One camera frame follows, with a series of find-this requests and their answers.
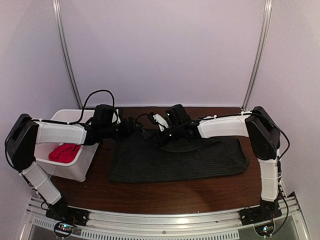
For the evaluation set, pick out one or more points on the red garment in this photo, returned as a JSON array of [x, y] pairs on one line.
[[64, 153]]

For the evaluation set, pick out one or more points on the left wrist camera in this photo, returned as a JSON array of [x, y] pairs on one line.
[[117, 116]]

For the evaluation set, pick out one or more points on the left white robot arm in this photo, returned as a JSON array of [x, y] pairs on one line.
[[30, 141]]

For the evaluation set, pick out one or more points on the round circuit board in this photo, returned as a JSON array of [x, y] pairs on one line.
[[63, 230], [265, 230]]

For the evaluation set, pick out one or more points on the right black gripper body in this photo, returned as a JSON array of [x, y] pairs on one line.
[[165, 141]]

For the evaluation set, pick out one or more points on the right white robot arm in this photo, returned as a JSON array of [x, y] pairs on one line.
[[257, 125]]

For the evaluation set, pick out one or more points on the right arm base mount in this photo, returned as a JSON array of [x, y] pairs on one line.
[[265, 211]]

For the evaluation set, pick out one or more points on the left aluminium frame post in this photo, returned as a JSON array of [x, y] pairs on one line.
[[65, 52]]

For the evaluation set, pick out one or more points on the white plastic laundry bin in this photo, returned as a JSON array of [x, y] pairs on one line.
[[76, 169]]

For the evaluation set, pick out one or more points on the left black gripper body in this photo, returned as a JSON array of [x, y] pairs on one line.
[[124, 132]]

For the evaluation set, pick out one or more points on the right aluminium frame post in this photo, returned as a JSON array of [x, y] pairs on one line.
[[263, 35]]

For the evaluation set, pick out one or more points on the front aluminium rail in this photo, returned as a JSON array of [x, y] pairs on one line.
[[219, 225]]

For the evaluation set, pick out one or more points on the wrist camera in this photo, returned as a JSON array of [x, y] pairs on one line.
[[159, 121], [117, 116]]

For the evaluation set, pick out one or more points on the right round circuit board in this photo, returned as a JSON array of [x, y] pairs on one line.
[[265, 230]]

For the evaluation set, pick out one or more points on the dark pinstriped shirt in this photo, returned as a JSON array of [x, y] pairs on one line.
[[136, 160]]

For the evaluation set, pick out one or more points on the left round circuit board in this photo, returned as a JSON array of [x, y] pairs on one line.
[[63, 230]]

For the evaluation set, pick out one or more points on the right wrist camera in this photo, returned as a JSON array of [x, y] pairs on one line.
[[159, 121]]

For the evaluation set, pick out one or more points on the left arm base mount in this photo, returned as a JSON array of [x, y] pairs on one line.
[[61, 211]]

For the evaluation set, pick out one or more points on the aluminium frame post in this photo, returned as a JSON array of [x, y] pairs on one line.
[[65, 52], [263, 35]]

